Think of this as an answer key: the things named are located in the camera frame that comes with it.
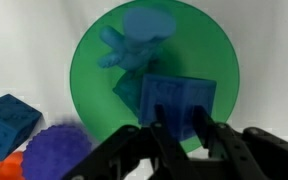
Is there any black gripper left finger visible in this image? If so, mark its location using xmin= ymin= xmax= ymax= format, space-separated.
xmin=62 ymin=105 xmax=198 ymax=180

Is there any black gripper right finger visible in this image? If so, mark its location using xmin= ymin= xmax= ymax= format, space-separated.
xmin=192 ymin=106 xmax=288 ymax=180

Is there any square blue block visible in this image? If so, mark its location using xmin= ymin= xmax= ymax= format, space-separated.
xmin=139 ymin=74 xmax=217 ymax=141

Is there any dark teal block in bowl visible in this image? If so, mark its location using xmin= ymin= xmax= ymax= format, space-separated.
xmin=113 ymin=71 xmax=143 ymax=117

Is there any purple round gear block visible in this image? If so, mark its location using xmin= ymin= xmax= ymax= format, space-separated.
xmin=21 ymin=124 xmax=92 ymax=180

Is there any green translucent bowl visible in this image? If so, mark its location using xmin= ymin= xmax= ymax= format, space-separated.
xmin=70 ymin=0 xmax=240 ymax=152

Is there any orange toy block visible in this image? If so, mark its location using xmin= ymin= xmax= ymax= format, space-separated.
xmin=0 ymin=151 xmax=25 ymax=180

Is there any dark blue cube block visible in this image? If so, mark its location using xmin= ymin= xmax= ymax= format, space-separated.
xmin=0 ymin=94 xmax=42 ymax=161

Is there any light blue toy figure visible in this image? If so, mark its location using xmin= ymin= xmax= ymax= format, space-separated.
xmin=98 ymin=7 xmax=176 ymax=71

